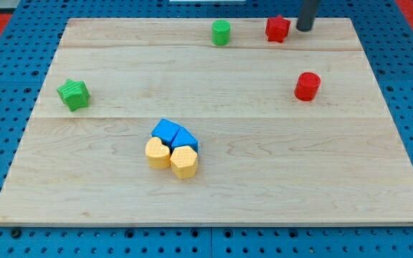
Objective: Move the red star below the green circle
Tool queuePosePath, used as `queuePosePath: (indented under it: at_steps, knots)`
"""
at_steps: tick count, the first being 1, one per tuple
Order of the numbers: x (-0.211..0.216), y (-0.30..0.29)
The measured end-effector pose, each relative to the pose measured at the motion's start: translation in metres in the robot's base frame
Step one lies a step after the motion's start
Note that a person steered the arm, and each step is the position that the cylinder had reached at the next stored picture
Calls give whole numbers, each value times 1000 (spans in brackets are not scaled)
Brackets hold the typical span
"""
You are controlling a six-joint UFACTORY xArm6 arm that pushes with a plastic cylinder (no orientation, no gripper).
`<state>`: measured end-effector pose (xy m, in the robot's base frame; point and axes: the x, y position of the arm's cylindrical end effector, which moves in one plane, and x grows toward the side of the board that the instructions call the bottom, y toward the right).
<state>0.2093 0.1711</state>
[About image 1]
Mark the yellow hexagon block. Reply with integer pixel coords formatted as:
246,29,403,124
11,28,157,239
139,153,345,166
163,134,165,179
170,145,198,179

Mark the green star block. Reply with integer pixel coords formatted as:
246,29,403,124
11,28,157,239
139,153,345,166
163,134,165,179
57,79,90,112

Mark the red cylinder block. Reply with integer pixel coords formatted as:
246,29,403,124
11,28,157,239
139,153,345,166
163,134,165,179
294,72,321,101

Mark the blue triangle block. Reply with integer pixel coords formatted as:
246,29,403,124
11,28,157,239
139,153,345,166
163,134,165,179
171,127,199,153

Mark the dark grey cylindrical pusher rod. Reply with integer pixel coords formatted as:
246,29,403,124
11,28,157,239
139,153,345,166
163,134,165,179
296,0,321,32

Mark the red star block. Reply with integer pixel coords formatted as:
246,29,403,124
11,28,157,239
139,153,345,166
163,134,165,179
265,15,291,43

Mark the green cylinder block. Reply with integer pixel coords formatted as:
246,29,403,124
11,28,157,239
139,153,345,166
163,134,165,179
212,19,231,46

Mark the yellow heart block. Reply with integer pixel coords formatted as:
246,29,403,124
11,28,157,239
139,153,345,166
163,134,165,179
145,137,171,169

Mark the blue cube block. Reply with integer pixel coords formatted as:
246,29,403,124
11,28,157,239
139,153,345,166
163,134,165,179
151,118,181,147

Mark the wooden board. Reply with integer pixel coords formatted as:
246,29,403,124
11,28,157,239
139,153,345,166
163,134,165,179
0,18,413,227

